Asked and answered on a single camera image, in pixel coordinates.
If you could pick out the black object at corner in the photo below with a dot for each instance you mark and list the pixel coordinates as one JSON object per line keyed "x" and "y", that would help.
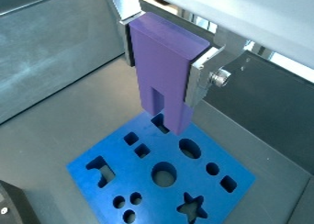
{"x": 15, "y": 208}

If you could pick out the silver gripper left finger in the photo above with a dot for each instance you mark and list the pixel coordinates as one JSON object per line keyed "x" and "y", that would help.
{"x": 128, "y": 10}

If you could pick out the purple double-square peg block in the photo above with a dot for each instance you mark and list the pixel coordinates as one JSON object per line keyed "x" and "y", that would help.
{"x": 164, "y": 49}

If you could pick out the blue shape-sorting board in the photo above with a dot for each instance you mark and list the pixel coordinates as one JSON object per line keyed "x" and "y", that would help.
{"x": 144, "y": 176}

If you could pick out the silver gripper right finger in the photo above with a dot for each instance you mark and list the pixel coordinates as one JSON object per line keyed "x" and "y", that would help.
{"x": 206, "y": 70}

